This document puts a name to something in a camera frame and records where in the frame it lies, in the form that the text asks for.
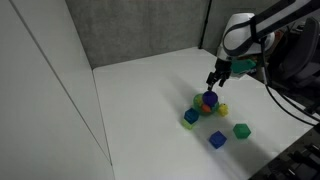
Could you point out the yellow-green cube block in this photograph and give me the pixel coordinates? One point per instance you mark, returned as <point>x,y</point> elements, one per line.
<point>187,125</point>

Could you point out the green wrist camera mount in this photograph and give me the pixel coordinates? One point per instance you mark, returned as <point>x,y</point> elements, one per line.
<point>241,65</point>

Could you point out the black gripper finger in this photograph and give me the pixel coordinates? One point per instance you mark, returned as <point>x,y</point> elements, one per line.
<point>223,79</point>
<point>211,81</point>

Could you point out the black corner pole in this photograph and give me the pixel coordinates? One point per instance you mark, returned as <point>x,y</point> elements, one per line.
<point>204,30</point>

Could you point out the blue cube block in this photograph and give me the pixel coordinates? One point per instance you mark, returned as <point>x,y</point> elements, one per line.
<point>217,139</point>
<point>191,115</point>

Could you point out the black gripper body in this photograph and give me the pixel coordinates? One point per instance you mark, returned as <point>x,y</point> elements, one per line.
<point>222,66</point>

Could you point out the black office chair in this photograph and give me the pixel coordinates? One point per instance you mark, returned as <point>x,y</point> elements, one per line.
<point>303,56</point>

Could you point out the green cube block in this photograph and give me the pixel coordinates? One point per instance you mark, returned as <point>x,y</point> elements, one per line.
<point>241,131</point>

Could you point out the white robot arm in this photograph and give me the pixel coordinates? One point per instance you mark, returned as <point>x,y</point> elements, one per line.
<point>243,33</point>

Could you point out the green bowl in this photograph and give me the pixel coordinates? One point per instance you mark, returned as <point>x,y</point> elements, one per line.
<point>198,101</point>

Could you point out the black base board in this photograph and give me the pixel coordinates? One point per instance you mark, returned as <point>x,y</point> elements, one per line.
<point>300,160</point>

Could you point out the purple bumpy ball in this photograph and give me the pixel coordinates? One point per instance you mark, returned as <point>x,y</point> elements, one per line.
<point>210,98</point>

